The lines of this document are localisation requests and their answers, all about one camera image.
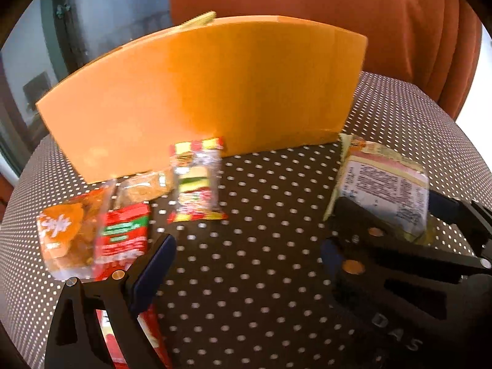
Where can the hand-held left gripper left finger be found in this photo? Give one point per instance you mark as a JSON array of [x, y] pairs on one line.
[[153, 273]]

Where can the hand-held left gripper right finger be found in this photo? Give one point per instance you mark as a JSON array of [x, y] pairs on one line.
[[329, 255]]

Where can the large yellow chip bag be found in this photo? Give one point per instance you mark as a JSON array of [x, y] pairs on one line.
[[200, 20]]

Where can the burger gummy packet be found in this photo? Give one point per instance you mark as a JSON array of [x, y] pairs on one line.
[[196, 184]]

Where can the red snack packet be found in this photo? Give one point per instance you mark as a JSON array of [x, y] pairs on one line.
[[123, 234]]

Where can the orange cookie packet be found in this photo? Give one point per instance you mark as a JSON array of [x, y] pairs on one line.
[[65, 230]]

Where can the polka dot tablecloth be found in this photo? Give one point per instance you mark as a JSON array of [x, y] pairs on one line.
[[261, 238]]

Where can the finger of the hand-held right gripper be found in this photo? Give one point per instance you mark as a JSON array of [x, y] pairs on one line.
[[369, 246], [446, 207]]

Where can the window latch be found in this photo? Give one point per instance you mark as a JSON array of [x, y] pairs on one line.
[[61, 9]]

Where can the green framed window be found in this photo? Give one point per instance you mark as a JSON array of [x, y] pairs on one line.
[[61, 38]]

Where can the yellow packet with white label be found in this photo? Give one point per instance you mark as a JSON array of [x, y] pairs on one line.
[[380, 184]]

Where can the orange cardboard box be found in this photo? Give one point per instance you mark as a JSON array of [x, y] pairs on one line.
[[211, 92]]

